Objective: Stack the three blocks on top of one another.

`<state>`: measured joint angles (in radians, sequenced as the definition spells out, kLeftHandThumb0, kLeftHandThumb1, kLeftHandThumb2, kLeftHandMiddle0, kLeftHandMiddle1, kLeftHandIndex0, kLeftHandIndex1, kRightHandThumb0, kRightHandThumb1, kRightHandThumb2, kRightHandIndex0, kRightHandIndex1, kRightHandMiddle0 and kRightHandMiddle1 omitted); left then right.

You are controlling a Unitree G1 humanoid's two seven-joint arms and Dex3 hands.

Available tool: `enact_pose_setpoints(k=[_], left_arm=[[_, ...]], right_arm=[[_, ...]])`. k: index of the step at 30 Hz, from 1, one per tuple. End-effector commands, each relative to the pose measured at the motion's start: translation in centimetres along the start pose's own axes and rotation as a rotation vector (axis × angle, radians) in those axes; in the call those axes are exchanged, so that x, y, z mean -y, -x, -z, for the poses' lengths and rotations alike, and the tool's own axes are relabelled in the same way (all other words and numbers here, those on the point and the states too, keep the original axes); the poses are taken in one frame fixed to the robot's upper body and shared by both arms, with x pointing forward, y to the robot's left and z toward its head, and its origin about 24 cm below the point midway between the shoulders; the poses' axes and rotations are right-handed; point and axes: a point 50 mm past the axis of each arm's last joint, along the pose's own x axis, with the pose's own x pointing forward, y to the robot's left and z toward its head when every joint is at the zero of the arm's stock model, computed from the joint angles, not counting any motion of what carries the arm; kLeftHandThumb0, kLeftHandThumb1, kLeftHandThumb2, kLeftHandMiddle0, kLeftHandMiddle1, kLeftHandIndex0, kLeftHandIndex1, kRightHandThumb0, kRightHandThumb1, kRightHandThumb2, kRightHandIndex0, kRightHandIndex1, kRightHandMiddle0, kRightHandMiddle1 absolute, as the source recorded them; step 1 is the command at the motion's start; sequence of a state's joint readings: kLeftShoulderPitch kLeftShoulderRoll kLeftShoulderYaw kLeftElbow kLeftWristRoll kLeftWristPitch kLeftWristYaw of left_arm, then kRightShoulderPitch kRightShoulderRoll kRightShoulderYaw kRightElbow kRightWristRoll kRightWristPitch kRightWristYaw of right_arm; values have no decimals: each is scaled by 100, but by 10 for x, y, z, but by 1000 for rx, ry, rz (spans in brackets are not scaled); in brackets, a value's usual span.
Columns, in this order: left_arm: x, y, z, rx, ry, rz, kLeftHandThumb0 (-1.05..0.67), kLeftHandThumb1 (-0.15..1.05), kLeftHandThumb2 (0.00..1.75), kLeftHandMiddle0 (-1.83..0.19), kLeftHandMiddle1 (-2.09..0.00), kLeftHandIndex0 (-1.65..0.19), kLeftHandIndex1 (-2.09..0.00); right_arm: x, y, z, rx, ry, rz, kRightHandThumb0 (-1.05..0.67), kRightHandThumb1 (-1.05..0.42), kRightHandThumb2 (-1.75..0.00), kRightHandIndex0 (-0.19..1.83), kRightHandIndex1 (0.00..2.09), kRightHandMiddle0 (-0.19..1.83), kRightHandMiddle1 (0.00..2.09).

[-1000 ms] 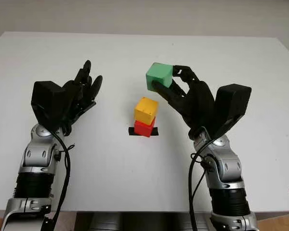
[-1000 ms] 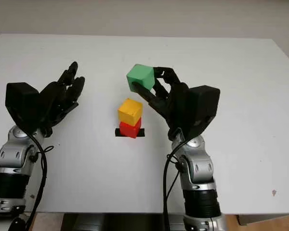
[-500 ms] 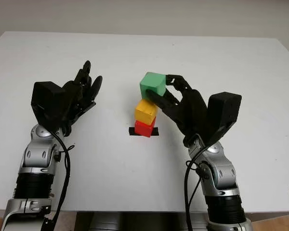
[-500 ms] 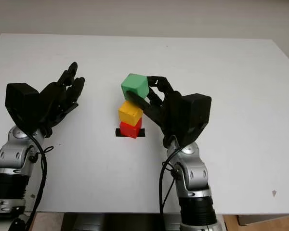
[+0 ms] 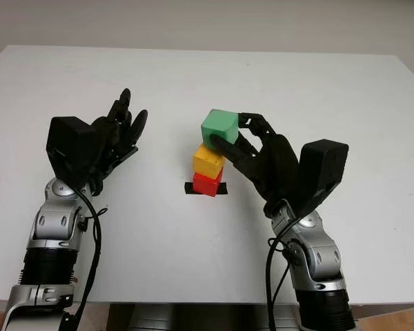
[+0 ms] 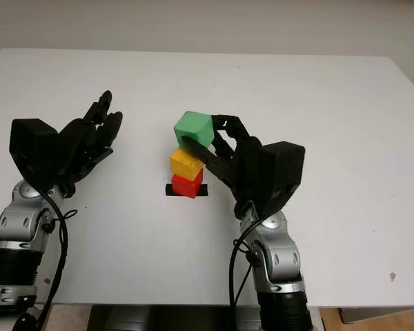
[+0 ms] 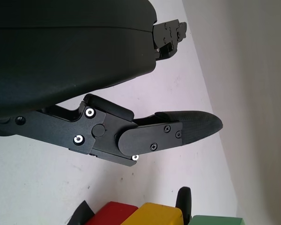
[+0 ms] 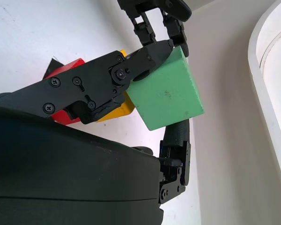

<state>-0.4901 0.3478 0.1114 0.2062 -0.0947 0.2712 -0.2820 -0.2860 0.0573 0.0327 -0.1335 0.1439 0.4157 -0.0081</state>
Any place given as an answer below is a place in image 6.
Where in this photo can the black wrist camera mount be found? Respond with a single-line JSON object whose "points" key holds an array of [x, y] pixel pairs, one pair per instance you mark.
{"points": [[32, 148], [286, 172]]}

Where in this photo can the black tape strip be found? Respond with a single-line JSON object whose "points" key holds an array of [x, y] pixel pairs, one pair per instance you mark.
{"points": [[168, 190]]}

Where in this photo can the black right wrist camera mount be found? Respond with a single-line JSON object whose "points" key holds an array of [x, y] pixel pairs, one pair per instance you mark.
{"points": [[286, 172]]}

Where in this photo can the yellow block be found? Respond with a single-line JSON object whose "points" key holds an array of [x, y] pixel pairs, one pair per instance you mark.
{"points": [[184, 165]]}

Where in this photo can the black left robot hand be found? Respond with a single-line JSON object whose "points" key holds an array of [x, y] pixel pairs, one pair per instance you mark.
{"points": [[79, 148]]}

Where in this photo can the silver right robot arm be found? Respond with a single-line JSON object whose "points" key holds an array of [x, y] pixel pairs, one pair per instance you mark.
{"points": [[279, 255]]}

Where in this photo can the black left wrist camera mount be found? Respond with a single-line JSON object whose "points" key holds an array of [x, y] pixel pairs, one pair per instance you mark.
{"points": [[32, 148]]}

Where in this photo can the red block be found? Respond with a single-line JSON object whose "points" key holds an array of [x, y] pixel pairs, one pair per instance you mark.
{"points": [[186, 188]]}

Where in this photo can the cardboard box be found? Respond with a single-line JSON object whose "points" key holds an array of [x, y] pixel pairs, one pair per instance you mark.
{"points": [[383, 315]]}

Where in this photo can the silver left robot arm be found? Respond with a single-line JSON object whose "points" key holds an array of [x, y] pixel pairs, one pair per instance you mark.
{"points": [[17, 220]]}

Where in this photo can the dark robot torso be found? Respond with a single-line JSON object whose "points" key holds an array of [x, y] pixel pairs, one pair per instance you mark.
{"points": [[176, 319]]}

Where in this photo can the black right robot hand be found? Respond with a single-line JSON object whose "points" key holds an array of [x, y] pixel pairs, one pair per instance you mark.
{"points": [[245, 169]]}

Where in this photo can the green block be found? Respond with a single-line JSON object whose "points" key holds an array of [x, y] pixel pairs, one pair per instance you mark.
{"points": [[193, 125]]}

